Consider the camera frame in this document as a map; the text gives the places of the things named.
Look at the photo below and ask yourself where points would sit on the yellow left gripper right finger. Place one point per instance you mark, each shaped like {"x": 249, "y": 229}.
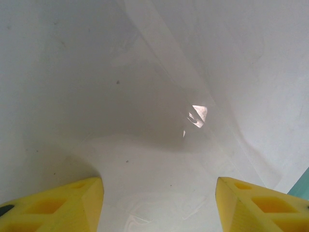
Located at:
{"x": 260, "y": 210}

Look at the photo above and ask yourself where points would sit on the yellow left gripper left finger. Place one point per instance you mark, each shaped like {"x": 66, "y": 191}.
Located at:
{"x": 60, "y": 207}

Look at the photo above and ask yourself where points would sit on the green paper folder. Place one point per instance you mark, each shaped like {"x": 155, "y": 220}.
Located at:
{"x": 301, "y": 188}

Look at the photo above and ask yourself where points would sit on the white paper sheet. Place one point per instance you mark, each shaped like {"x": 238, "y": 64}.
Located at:
{"x": 120, "y": 72}

